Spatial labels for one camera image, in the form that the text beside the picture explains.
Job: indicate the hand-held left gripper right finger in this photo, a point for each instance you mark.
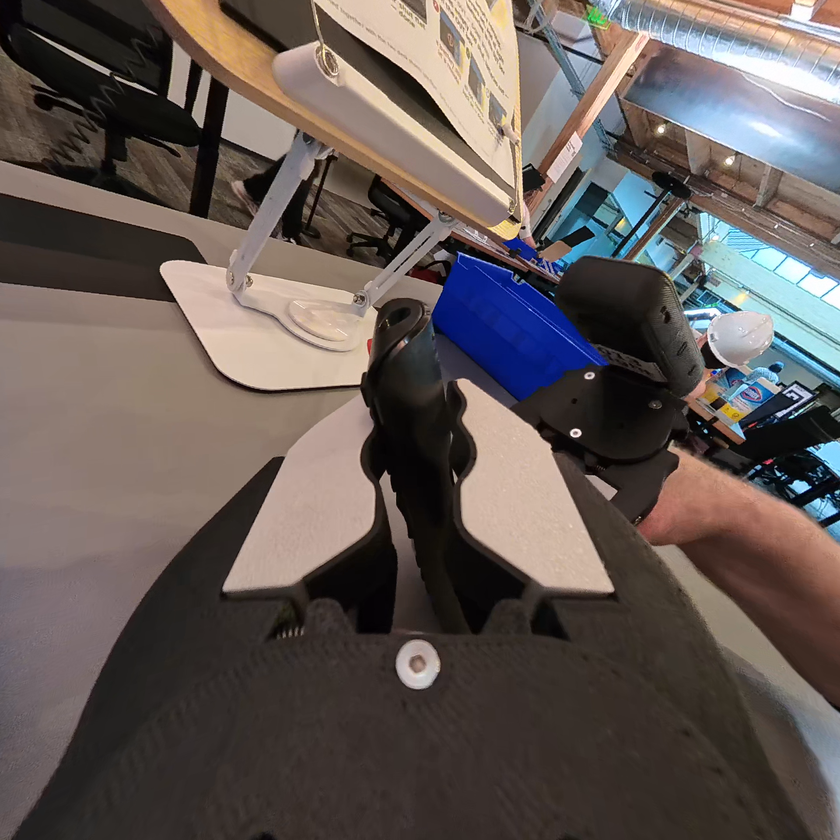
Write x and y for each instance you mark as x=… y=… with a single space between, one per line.
x=525 y=505

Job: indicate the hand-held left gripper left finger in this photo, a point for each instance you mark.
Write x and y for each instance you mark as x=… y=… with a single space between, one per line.
x=308 y=512

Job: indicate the black remote control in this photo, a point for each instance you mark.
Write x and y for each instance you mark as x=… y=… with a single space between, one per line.
x=410 y=407

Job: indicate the blue plastic bin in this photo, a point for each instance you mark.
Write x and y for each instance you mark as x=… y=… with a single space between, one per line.
x=499 y=328

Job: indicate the person's right forearm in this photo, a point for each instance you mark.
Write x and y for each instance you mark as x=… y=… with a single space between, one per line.
x=754 y=544

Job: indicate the grey desk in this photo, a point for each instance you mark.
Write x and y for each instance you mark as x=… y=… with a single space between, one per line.
x=98 y=459

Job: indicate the wooden top table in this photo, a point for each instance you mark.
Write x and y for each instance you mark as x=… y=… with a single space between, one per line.
x=722 y=426

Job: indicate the pink mannequin head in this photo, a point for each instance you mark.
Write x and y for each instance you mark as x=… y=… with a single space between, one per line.
x=712 y=354

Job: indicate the white wipes canister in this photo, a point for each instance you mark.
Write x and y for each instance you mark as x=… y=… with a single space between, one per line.
x=741 y=397

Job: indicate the white hard hat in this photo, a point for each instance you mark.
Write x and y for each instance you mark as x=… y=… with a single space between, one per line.
x=741 y=334

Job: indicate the small blue bin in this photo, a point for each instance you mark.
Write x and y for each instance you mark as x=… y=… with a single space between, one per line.
x=525 y=253

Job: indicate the black pole stand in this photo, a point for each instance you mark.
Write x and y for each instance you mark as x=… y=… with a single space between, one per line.
x=673 y=184

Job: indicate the white paper notice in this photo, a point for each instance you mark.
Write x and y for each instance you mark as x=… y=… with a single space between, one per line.
x=564 y=157

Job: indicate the black table leg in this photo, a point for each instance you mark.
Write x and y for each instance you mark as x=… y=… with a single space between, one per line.
x=208 y=151

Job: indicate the printed instruction sheet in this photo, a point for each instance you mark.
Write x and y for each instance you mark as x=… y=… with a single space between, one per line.
x=459 y=59

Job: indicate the wooden book stand board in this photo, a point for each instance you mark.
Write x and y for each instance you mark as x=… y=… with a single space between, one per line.
x=243 y=72

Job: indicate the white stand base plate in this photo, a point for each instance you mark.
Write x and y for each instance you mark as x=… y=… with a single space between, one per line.
x=216 y=315

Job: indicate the silver ventilation duct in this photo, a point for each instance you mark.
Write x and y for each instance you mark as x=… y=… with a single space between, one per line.
x=722 y=39

